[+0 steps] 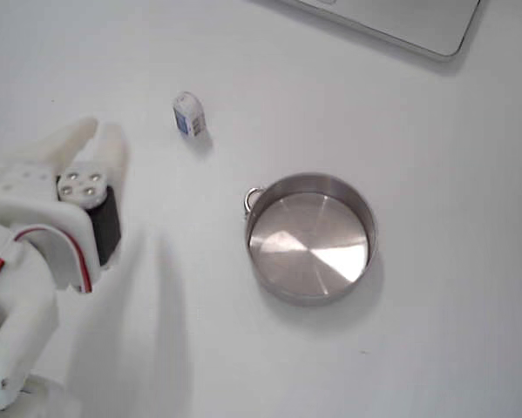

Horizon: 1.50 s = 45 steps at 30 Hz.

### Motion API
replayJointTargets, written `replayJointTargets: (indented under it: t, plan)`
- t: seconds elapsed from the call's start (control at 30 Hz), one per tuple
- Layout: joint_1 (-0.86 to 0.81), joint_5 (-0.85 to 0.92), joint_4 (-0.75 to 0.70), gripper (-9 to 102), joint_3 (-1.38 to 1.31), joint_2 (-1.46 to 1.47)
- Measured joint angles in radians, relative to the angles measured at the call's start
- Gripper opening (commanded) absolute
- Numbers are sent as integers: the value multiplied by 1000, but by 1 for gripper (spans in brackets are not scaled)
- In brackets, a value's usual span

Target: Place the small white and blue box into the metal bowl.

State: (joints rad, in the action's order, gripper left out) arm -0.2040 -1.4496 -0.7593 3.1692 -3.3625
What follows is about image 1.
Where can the small white and blue box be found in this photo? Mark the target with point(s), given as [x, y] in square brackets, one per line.
[187, 115]

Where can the round metal bowl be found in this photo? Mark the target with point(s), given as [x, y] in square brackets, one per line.
[310, 248]

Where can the metal keyring clasp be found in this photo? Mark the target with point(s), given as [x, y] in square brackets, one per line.
[246, 201]

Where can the silver laptop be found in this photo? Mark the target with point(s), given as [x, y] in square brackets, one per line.
[395, 22]

